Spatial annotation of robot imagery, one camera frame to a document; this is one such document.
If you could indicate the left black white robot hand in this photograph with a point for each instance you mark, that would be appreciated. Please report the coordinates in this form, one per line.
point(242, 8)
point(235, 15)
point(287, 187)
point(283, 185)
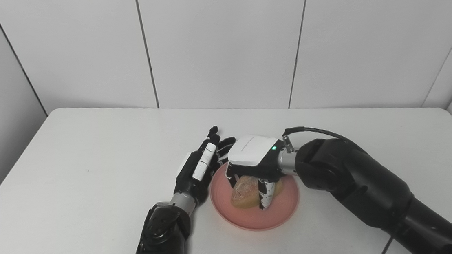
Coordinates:
point(195, 174)

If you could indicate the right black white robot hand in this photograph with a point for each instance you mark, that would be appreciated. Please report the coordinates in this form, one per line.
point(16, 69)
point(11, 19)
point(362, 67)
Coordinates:
point(255, 157)

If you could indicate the golden bread roll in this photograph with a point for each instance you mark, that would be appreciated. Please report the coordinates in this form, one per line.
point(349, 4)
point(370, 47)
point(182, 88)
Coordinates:
point(244, 193)

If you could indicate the pink round plate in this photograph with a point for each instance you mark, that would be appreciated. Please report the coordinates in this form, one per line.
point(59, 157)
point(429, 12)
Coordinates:
point(254, 218)

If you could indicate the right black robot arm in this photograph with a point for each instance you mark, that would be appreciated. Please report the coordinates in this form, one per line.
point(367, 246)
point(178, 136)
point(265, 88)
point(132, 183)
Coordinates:
point(371, 196)

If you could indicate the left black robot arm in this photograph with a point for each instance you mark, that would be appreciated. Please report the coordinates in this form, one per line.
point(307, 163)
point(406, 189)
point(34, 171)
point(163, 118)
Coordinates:
point(160, 243)

